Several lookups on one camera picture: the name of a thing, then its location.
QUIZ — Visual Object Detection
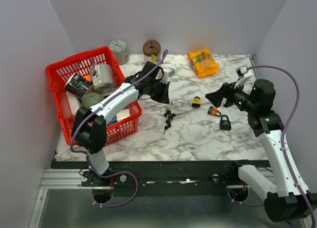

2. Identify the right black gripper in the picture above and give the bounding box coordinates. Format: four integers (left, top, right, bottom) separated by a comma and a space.
205, 78, 257, 113

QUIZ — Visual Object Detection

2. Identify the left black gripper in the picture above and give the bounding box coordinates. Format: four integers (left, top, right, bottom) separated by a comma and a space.
148, 79, 170, 104

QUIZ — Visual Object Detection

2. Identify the black key bunch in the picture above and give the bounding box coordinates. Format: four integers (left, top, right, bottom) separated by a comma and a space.
163, 110, 176, 134

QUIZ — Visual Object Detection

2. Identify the yellow padlock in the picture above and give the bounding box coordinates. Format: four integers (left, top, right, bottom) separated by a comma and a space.
191, 96, 201, 108

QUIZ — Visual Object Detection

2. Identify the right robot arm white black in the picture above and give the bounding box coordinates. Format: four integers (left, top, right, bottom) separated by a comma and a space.
205, 79, 317, 222

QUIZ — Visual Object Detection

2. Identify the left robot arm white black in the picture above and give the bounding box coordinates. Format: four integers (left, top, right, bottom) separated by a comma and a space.
70, 61, 170, 186

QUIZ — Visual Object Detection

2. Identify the orange padlock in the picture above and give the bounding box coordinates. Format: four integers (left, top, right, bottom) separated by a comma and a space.
208, 106, 221, 117

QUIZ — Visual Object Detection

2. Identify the black padlock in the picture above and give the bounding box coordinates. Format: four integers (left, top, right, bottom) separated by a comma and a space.
219, 115, 231, 131

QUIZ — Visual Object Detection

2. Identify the orange snack bag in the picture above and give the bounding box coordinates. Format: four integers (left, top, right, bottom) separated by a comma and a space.
187, 48, 219, 78

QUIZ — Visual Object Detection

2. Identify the clear plastic bottle blue label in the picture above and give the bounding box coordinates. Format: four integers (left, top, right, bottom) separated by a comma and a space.
107, 108, 130, 126

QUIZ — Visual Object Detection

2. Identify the brown lidded white jar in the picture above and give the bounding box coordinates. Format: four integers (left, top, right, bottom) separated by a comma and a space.
142, 40, 161, 63

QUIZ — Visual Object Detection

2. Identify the grey white carton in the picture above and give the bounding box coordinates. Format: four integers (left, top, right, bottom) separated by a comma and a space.
90, 63, 116, 94

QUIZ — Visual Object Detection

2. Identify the grey marbled cylinder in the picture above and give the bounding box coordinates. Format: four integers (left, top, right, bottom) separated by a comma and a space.
109, 40, 129, 65

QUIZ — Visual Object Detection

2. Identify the green melon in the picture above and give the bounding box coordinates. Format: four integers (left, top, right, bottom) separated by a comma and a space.
81, 92, 105, 108

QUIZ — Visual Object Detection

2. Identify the black patterned cup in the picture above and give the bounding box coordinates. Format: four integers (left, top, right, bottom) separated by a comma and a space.
64, 73, 93, 100

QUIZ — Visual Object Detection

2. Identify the red plastic basket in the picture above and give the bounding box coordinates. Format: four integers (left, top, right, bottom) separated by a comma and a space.
46, 46, 142, 145

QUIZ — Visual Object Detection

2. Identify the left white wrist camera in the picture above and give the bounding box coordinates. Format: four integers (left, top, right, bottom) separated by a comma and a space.
157, 66, 175, 83

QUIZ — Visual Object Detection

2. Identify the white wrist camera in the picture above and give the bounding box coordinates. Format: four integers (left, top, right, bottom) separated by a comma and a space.
157, 66, 175, 83
234, 66, 253, 89

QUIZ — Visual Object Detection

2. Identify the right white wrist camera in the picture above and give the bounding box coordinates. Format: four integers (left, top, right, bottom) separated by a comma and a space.
234, 66, 253, 89

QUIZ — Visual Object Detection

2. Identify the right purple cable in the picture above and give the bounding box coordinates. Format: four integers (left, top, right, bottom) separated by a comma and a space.
246, 65, 315, 214

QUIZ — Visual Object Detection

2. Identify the purple cable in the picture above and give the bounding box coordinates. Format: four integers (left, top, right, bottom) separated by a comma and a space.
246, 65, 315, 214
70, 49, 169, 176

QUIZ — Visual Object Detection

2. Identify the black mounting rail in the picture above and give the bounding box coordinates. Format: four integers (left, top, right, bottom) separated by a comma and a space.
79, 160, 270, 196

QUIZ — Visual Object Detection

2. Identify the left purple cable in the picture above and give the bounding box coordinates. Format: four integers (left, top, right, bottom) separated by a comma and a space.
70, 49, 169, 176

